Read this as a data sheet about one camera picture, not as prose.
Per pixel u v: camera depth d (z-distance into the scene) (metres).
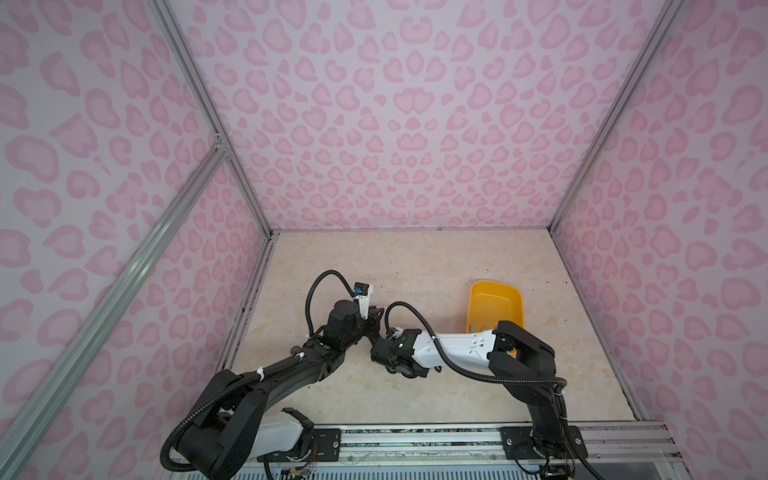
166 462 0.38
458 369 0.47
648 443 0.75
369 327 0.75
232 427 0.41
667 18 0.69
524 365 0.48
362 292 0.75
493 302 1.04
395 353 0.64
